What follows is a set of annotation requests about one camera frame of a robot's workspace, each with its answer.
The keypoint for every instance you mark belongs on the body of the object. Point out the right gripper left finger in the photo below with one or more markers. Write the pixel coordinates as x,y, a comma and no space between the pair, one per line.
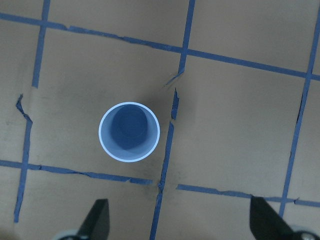
96,225

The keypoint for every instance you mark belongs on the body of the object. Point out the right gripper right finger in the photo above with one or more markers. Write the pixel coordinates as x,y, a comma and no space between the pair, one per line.
265,223

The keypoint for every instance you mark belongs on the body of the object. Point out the blue cup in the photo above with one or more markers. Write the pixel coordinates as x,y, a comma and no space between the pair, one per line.
129,132

